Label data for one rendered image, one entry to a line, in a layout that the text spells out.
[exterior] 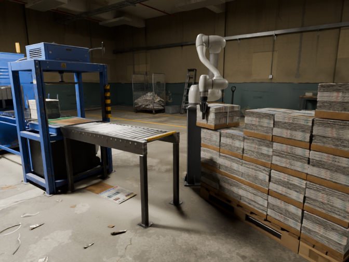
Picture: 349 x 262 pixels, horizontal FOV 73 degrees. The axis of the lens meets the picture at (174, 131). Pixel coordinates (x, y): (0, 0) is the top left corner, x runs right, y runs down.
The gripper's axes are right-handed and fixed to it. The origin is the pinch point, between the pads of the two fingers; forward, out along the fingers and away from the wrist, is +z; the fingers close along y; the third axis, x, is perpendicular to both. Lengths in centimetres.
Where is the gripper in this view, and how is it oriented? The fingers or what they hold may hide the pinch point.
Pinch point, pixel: (203, 116)
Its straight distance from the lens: 249.4
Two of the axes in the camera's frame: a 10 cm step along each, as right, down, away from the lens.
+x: -8.2, 1.1, -5.5
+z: 0.0, 9.8, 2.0
